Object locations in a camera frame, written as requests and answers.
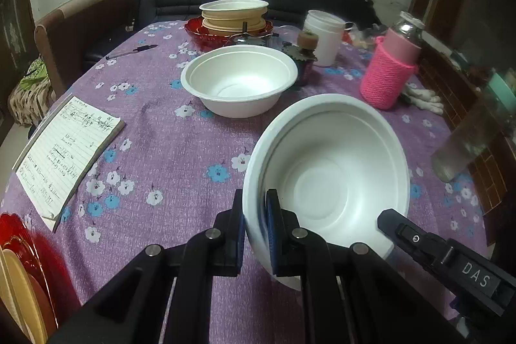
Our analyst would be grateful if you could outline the white paper bowl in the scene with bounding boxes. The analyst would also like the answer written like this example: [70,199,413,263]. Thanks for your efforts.
[242,93,410,271]
[181,44,298,119]

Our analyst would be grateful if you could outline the large red plate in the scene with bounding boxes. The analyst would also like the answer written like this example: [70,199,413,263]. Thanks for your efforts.
[1,213,80,328]

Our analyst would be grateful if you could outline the red plate with gold rim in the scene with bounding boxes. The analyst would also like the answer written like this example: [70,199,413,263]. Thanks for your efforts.
[1,235,58,343]

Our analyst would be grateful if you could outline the beige plastic bowl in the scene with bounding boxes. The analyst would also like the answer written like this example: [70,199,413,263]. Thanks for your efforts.
[1,249,57,343]

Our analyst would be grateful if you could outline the stack of bowls on red plate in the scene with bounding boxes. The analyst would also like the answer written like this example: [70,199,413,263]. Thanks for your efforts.
[184,0,273,52]

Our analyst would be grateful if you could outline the purple floral tablecloth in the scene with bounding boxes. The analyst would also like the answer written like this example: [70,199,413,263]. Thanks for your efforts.
[0,19,491,344]

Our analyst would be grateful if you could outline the white work gloves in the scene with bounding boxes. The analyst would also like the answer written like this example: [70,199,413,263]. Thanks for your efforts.
[399,83,444,115]

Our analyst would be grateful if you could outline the open notebook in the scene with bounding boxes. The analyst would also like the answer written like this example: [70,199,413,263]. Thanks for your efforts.
[12,94,125,231]

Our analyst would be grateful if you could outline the black pen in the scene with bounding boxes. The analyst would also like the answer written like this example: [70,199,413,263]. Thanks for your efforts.
[106,44,158,60]

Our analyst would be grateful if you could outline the bottle with pink knit sleeve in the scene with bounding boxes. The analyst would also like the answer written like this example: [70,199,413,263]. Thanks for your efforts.
[360,11,425,110]

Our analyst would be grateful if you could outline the white plastic jar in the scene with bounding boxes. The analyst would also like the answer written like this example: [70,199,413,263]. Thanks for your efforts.
[303,10,345,67]

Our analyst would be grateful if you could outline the brown armchair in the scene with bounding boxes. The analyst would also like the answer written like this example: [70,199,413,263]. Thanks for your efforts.
[34,0,138,97]

